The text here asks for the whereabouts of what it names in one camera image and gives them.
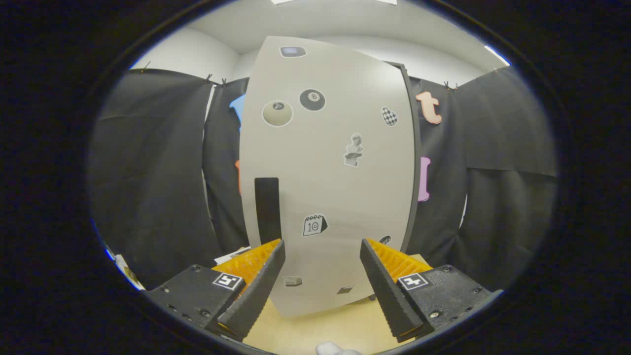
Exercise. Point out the white printed booklet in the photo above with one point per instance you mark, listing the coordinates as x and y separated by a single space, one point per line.
229 256

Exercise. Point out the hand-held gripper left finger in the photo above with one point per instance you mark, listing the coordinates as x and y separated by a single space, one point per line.
260 291

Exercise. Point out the white fluffy object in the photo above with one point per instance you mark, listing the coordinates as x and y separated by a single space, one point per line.
328 348

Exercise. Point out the small ceiling light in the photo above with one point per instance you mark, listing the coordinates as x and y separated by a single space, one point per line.
497 55

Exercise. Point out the long ceiling light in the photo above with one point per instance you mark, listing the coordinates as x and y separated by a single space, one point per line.
286 1

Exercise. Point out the dark grey shoe cabinet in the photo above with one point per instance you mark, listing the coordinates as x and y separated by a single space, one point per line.
417 138

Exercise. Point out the black backdrop cloth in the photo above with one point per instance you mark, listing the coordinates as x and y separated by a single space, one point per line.
503 123

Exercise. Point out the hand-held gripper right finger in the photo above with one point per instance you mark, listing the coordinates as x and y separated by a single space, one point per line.
387 296

